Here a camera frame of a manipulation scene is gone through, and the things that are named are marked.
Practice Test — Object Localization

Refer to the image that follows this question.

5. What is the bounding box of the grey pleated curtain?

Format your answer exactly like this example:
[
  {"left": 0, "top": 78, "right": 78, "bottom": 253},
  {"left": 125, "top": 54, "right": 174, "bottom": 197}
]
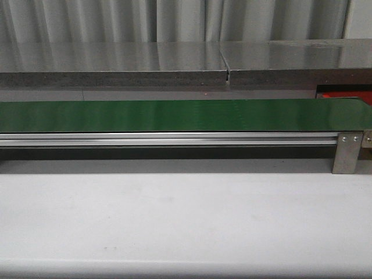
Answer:
[{"left": 1, "top": 1, "right": 349, "bottom": 43}]

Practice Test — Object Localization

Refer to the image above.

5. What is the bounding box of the aluminium conveyor frame rail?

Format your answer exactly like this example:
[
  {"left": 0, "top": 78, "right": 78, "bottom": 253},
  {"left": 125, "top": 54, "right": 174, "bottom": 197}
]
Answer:
[{"left": 1, "top": 132, "right": 338, "bottom": 148}]

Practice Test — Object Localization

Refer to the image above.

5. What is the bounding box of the red plastic bin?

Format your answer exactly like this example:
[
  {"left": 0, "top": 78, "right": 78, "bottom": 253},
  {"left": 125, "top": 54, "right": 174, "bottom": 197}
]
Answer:
[{"left": 320, "top": 91, "right": 372, "bottom": 105}]

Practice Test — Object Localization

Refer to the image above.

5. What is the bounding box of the steel conveyor support bracket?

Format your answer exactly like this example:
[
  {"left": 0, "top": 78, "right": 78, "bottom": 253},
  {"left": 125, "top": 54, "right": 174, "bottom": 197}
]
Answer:
[{"left": 332, "top": 132, "right": 363, "bottom": 174}]

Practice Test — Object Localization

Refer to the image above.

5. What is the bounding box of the green conveyor belt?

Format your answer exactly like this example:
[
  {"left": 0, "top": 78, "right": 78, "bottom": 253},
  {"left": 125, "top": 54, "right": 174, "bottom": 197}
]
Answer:
[{"left": 1, "top": 98, "right": 371, "bottom": 133}]

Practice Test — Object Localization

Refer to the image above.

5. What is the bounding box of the grey stone counter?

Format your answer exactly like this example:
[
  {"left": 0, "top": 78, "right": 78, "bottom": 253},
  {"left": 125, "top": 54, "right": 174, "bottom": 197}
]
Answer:
[{"left": 1, "top": 39, "right": 371, "bottom": 102}]

